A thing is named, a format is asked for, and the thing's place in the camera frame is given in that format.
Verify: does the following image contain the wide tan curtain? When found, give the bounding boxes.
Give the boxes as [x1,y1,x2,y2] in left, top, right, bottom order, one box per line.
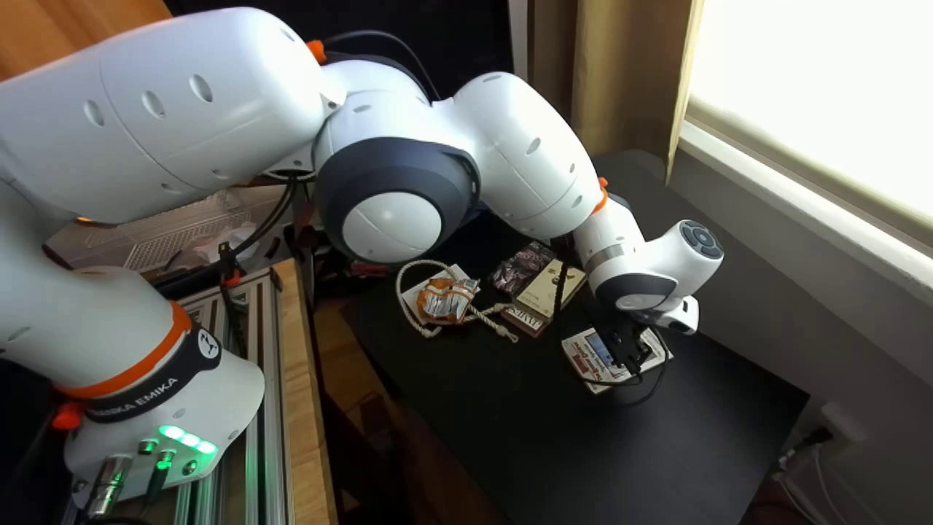
[527,0,707,183]

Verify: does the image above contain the bright window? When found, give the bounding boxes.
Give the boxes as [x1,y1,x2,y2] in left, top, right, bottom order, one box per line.
[680,0,933,257]

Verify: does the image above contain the brown wooden panel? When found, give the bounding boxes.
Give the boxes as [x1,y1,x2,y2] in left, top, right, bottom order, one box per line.
[0,0,176,82]

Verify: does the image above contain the black coffee table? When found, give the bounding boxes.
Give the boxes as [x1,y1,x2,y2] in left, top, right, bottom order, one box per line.
[338,217,810,525]

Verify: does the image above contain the white rope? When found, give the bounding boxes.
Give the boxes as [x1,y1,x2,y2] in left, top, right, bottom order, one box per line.
[392,257,522,346]

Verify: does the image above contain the Boxcar Children paperback book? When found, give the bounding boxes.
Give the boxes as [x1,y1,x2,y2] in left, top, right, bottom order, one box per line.
[561,323,676,396]

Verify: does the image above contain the orange clear plastic wrapper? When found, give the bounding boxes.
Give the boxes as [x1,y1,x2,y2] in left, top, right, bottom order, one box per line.
[420,273,485,322]

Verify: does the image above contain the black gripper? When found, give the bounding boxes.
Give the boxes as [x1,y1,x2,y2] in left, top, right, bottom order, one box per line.
[606,306,675,386]

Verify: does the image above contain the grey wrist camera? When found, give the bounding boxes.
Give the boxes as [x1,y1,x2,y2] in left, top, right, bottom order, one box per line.
[657,295,702,336]

